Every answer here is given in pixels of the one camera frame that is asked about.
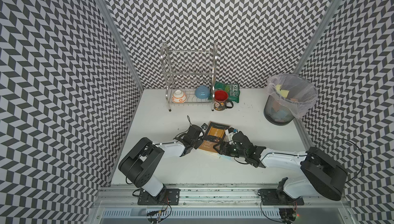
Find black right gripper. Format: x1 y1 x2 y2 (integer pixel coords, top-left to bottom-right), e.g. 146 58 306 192
212 141 247 158

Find blue sticky note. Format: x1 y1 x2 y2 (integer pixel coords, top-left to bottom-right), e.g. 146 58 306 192
220 155 234 161

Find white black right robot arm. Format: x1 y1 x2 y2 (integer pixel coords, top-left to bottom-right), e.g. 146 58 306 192
213 132 348 205

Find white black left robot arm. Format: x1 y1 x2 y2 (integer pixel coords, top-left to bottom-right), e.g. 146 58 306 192
118 125 204 202

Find yellow sticky notes in bin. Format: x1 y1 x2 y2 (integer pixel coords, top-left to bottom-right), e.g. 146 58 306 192
276 84 289 98

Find white orange bowl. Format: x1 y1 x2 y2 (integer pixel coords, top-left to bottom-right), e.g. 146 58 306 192
172 90 187 104

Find black red floral mug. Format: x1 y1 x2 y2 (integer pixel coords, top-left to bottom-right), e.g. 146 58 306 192
213 90 234 111

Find blue bowl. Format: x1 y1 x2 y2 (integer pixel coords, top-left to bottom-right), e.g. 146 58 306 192
195 86 210 99

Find green snack bag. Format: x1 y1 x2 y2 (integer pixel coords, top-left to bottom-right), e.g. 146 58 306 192
214 81 241 103

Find silver metal dish rack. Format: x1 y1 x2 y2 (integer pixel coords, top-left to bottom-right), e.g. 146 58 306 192
160 42 218 112

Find black mesh trash bin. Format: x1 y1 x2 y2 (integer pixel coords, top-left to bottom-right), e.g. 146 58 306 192
264 96 294 126

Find clear plastic bin liner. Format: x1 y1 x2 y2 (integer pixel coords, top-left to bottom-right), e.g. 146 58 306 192
266 73 318 119

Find aluminium front rail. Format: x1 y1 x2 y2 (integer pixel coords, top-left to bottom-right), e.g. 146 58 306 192
92 184 350 209

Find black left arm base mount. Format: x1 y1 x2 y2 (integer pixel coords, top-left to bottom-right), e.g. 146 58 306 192
137 188 181 206

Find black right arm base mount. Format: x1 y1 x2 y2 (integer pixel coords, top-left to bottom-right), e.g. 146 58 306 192
258 177 305 206

